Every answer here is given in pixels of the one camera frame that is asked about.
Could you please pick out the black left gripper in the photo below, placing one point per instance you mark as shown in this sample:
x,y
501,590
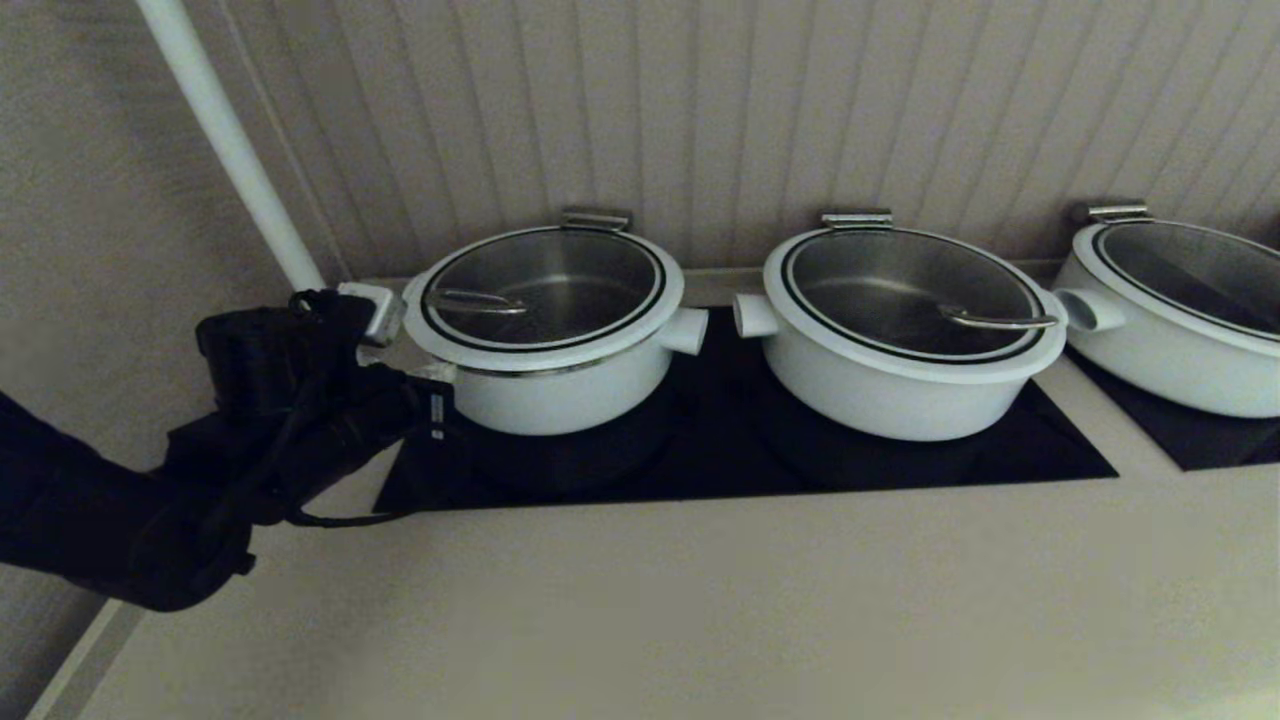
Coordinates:
x,y
350,420

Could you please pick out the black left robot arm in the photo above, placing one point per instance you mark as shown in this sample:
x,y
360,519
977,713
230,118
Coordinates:
x,y
100,520

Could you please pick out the white pot with steel insert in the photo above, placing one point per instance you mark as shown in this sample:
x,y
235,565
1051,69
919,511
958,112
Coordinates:
x,y
880,405
560,400
1170,375

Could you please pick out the right white pot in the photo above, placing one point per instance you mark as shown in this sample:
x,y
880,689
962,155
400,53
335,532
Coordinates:
x,y
1200,270

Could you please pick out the white metal pole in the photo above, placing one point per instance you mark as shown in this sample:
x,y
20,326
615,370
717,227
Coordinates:
x,y
230,140

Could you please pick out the wide black glass cooktop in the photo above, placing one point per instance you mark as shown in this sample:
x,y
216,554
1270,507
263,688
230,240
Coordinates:
x,y
700,470

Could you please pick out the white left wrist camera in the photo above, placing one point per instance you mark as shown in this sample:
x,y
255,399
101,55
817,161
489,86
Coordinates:
x,y
372,310

